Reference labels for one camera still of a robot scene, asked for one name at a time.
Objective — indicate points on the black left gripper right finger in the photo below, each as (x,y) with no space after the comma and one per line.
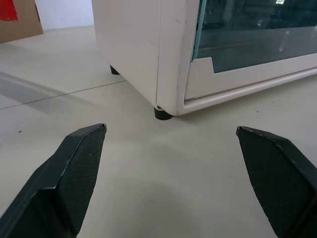
(277,178)

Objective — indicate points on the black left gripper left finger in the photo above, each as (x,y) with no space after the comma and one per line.
(62,183)

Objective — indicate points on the white cabinet with glass door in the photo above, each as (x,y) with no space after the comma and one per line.
(143,49)

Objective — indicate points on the brown cardboard box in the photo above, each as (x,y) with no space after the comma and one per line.
(22,27)

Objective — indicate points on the red sheet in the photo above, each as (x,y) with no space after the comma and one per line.
(8,10)

